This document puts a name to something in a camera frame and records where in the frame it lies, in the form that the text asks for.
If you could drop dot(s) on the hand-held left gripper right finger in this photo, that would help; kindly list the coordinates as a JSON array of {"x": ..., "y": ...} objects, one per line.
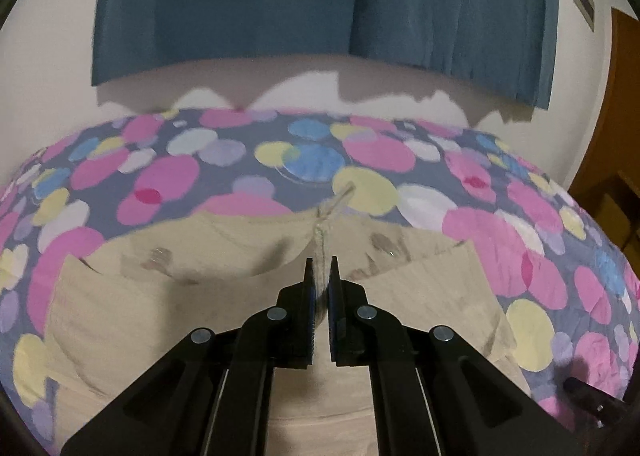
[{"x": 332, "y": 321}]

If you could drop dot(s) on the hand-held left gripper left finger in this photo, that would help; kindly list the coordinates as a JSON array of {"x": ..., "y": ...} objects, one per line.
[{"x": 311, "y": 308}]

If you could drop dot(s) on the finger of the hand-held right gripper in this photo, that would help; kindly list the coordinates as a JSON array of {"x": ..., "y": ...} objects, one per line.
[{"x": 590, "y": 393}]

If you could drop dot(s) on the beige fleece garment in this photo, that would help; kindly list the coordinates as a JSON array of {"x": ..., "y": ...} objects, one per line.
[{"x": 150, "y": 316}]

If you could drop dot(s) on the dotted colourful blanket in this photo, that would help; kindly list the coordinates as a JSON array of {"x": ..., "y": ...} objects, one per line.
[{"x": 380, "y": 148}]

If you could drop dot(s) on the wooden door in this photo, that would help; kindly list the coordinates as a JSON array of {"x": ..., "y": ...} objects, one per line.
[{"x": 620, "y": 101}]

